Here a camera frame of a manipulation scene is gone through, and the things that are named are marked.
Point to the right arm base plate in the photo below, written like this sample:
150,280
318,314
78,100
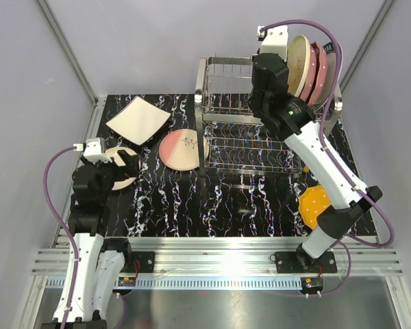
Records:
295,262

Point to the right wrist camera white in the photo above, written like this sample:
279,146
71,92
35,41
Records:
274,40

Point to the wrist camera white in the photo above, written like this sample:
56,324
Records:
274,40
93,151

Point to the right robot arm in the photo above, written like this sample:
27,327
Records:
290,120

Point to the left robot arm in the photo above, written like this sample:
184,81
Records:
95,261

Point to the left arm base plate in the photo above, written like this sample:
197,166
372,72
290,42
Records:
143,261

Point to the grey green-rimmed plate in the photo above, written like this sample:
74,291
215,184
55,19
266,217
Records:
331,67

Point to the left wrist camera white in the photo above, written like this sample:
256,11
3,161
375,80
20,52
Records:
93,151

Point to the cream bordered plate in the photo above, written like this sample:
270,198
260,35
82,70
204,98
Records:
298,62

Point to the pink dotted plate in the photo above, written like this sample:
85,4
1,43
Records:
317,73

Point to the yellow dotted plate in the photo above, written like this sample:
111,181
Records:
312,203

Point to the pink speckled plate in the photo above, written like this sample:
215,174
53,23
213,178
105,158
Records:
179,151

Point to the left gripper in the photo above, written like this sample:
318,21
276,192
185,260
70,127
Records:
131,168

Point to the stainless steel dish rack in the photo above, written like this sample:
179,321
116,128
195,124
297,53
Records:
235,141

